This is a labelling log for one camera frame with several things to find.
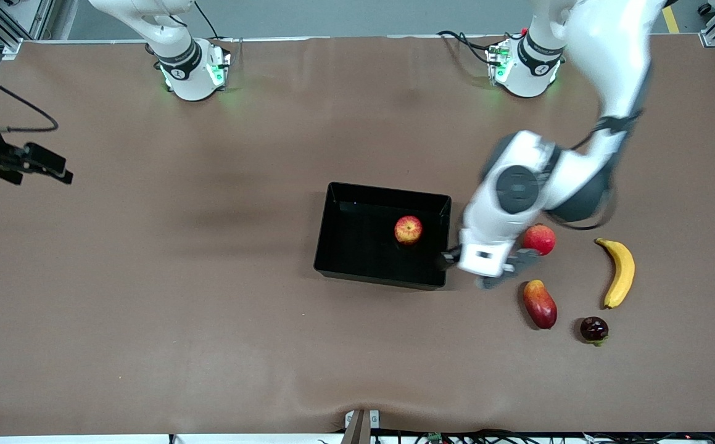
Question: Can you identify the black left base cable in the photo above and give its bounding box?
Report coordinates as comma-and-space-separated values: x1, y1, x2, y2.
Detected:
437, 30, 507, 66

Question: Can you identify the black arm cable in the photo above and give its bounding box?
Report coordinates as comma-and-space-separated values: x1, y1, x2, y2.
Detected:
0, 59, 59, 134
545, 111, 643, 232

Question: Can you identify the dark purple mangosteen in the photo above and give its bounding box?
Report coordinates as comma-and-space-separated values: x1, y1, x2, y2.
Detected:
580, 316, 610, 347

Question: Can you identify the black base cable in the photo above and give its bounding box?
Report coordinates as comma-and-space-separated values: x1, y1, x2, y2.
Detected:
437, 30, 507, 66
194, 0, 221, 39

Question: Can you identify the red yellow apple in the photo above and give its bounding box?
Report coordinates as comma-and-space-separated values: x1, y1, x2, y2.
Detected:
394, 215, 423, 245

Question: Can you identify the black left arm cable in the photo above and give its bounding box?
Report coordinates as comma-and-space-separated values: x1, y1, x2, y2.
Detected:
545, 111, 643, 232

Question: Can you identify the black plastic box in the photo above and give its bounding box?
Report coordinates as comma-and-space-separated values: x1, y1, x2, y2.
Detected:
313, 181, 452, 290

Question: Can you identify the red yellow mango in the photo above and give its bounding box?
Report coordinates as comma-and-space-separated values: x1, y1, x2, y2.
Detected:
523, 279, 558, 330

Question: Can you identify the brown table cover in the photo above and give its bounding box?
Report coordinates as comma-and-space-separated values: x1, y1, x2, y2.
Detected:
0, 34, 715, 435

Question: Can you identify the yellow banana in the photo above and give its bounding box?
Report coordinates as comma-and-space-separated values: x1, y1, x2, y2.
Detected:
595, 238, 636, 310

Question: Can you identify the black right base cable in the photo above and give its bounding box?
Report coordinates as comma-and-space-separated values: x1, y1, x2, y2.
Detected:
194, 0, 221, 39

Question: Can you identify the round red pomegranate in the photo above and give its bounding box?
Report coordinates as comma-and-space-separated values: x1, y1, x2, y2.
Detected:
521, 225, 556, 257

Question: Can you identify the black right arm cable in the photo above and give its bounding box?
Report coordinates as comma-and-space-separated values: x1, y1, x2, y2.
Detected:
0, 59, 59, 134

